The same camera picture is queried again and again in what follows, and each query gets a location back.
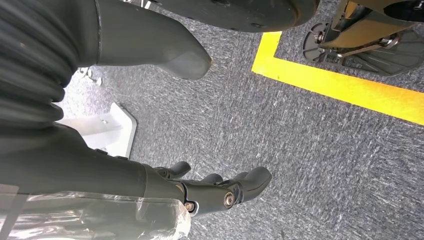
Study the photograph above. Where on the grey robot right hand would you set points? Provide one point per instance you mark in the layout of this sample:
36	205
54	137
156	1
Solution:
82	172

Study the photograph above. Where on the clear plastic film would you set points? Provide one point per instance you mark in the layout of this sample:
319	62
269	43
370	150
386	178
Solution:
99	218

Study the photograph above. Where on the white metal desk foot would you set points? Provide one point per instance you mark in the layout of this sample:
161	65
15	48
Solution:
114	132

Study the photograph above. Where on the dark robot body shell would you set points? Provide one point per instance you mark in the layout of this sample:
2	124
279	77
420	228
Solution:
232	13

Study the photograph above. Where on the yellow floor tape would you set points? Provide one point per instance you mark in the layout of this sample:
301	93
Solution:
348	84

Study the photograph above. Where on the metal stand with dark plates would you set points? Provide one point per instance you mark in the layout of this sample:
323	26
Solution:
371	39

